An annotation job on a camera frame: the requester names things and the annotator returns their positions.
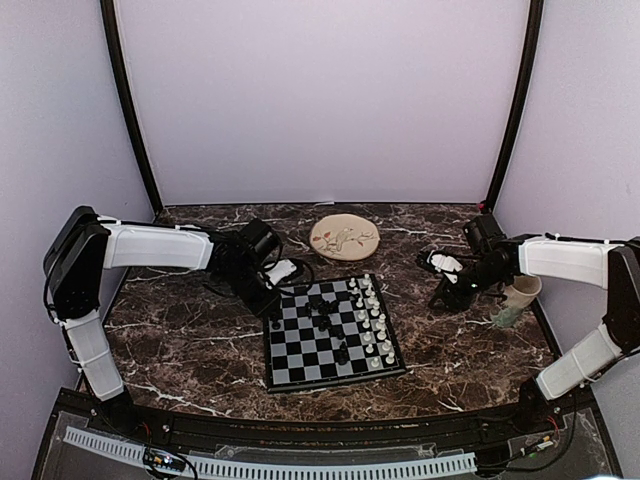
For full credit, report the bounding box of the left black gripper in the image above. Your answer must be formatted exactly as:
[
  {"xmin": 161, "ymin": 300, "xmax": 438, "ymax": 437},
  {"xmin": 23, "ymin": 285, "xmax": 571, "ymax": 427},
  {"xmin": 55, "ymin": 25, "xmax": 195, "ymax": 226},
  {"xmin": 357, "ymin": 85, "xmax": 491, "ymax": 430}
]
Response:
[{"xmin": 221, "ymin": 263, "xmax": 282, "ymax": 319}]

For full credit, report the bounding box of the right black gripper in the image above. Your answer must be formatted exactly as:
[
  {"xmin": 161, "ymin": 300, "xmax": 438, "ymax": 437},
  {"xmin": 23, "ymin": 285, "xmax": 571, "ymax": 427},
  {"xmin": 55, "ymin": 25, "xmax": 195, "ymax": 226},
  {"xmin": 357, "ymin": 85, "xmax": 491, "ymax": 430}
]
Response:
[{"xmin": 429, "ymin": 258, "xmax": 508, "ymax": 314}]

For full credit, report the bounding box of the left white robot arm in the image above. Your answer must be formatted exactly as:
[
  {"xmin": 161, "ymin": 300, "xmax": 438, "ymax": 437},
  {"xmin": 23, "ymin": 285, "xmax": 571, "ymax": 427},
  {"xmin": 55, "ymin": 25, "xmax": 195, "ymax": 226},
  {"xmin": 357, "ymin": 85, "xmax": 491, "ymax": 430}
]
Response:
[{"xmin": 43, "ymin": 206, "xmax": 282, "ymax": 436}]

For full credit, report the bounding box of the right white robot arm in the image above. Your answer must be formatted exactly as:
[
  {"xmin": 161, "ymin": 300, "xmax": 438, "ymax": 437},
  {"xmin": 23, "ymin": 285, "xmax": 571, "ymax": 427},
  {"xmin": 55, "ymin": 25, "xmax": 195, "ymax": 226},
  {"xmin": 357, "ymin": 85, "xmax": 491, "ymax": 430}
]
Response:
[{"xmin": 423, "ymin": 215, "xmax": 639, "ymax": 434}]

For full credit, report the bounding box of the green circuit board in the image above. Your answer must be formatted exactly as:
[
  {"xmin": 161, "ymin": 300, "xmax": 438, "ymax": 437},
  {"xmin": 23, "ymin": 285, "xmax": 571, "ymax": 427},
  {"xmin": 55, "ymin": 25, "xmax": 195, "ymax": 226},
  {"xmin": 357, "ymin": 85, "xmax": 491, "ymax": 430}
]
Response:
[{"xmin": 143, "ymin": 448, "xmax": 186, "ymax": 472}]

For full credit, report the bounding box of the cream ceramic cup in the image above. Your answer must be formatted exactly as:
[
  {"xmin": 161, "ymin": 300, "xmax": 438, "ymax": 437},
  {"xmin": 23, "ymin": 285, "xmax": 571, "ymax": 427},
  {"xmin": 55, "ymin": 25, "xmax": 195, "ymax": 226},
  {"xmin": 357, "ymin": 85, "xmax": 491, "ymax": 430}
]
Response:
[{"xmin": 490, "ymin": 275, "xmax": 542, "ymax": 328}]

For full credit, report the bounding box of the black and grey chessboard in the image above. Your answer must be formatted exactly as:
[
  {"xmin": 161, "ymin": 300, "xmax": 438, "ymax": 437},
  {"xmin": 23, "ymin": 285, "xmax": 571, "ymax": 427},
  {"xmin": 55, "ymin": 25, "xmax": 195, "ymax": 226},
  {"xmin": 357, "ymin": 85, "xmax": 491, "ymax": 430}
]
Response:
[{"xmin": 264, "ymin": 273, "xmax": 407, "ymax": 394}]

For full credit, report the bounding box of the ceramic bird plate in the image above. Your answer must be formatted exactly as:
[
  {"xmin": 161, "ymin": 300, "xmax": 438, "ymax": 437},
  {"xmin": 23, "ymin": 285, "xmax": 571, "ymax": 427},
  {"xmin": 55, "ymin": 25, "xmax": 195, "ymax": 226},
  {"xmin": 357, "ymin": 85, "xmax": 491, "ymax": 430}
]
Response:
[{"xmin": 309, "ymin": 213, "xmax": 380, "ymax": 262}]

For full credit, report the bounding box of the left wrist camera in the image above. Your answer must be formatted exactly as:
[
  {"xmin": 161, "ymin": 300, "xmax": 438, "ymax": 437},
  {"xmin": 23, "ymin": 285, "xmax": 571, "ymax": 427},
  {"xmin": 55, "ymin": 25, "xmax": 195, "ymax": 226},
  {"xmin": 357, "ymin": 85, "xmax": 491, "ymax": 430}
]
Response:
[{"xmin": 262, "ymin": 259, "xmax": 300, "ymax": 289}]

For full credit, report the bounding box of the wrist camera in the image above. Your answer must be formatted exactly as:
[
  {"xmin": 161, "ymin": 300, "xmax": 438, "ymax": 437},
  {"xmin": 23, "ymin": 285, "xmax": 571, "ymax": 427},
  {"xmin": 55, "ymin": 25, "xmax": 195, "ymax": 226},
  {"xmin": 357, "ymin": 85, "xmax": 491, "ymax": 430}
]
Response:
[
  {"xmin": 262, "ymin": 259, "xmax": 300, "ymax": 289},
  {"xmin": 416, "ymin": 250, "xmax": 463, "ymax": 274}
]

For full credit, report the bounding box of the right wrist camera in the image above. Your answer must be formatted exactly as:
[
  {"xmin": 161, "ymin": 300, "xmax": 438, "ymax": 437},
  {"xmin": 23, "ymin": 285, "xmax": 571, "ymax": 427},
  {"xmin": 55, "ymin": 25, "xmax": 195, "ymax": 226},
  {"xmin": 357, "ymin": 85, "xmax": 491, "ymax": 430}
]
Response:
[{"xmin": 416, "ymin": 250, "xmax": 463, "ymax": 274}]

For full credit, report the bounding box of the black front rail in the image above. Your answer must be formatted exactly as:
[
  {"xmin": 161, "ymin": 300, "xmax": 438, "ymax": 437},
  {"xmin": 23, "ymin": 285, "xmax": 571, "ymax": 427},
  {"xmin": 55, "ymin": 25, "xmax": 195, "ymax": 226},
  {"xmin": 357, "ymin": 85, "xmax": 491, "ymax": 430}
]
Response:
[{"xmin": 131, "ymin": 405, "xmax": 522, "ymax": 448}]

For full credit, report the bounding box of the white slotted cable duct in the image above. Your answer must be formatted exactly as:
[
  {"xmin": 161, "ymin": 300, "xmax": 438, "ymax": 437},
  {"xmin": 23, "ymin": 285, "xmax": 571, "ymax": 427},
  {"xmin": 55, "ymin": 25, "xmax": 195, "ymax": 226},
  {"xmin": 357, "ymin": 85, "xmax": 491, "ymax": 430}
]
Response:
[{"xmin": 62, "ymin": 427, "xmax": 477, "ymax": 479}]

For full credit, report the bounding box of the right black frame post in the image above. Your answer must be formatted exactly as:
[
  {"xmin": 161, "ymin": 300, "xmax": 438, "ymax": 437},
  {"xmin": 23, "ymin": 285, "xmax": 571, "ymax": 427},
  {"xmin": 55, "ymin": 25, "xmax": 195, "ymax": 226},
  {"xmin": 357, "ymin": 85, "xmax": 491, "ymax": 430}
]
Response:
[{"xmin": 483, "ymin": 0, "xmax": 544, "ymax": 212}]

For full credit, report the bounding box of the black frame post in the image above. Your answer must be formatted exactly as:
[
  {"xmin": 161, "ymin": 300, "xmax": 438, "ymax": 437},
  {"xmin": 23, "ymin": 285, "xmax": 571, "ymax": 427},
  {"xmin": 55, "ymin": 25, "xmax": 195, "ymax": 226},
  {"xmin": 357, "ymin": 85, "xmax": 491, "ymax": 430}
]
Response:
[
  {"xmin": 483, "ymin": 0, "xmax": 544, "ymax": 212},
  {"xmin": 99, "ymin": 0, "xmax": 164, "ymax": 214}
]

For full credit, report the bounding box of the left black frame post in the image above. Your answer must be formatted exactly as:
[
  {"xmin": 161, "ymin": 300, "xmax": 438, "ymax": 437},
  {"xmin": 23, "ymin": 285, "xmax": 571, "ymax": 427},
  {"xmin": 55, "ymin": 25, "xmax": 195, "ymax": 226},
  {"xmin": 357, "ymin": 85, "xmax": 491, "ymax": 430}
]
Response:
[{"xmin": 99, "ymin": 0, "xmax": 164, "ymax": 214}]

